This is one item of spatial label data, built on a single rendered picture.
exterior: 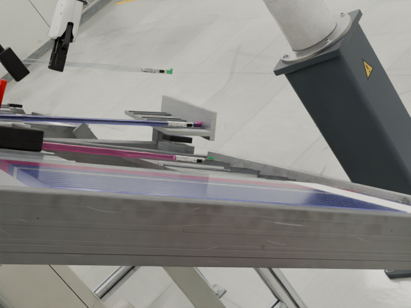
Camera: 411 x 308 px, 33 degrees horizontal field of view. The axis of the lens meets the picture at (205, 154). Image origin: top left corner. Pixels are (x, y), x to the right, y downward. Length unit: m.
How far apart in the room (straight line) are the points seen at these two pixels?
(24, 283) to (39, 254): 1.56
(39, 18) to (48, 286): 6.98
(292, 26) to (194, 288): 0.69
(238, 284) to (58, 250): 1.78
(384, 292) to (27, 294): 1.04
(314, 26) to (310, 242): 0.98
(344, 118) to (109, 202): 1.17
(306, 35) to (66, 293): 1.10
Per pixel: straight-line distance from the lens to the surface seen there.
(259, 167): 1.24
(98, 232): 0.60
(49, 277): 2.17
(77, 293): 2.21
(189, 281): 1.76
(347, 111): 1.69
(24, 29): 8.90
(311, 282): 2.16
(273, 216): 0.68
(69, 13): 1.64
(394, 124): 1.76
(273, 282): 1.58
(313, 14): 1.62
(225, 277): 2.42
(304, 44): 1.64
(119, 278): 2.21
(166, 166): 1.14
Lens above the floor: 1.27
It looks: 23 degrees down
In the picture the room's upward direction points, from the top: 36 degrees counter-clockwise
